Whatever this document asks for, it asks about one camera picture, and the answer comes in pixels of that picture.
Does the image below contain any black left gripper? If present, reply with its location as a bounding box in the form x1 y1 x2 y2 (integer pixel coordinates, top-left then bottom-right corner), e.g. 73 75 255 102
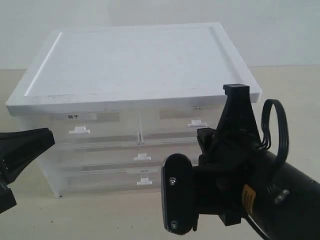
0 128 55 214

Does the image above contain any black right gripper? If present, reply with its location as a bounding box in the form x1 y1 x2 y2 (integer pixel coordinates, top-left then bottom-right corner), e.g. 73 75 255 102
193 83 270 220

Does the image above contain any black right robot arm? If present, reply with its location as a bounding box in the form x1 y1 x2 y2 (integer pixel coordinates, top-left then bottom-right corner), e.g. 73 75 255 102
194 84 320 240

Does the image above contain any middle wide clear drawer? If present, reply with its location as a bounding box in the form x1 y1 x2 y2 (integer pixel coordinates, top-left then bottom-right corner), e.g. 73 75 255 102
56 143 201 168

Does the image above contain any wide clear drawer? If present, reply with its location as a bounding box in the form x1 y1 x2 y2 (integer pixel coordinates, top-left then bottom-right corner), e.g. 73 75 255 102
56 143 201 168
52 162 161 195

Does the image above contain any bottom wide clear drawer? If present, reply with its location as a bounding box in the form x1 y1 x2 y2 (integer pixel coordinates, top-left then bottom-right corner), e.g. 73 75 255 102
52 162 161 195

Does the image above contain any white translucent drawer cabinet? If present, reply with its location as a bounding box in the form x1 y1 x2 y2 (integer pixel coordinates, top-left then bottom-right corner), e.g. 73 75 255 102
6 23 262 198

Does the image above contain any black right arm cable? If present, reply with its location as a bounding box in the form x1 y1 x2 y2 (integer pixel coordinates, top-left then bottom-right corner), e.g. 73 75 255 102
259 99 290 176

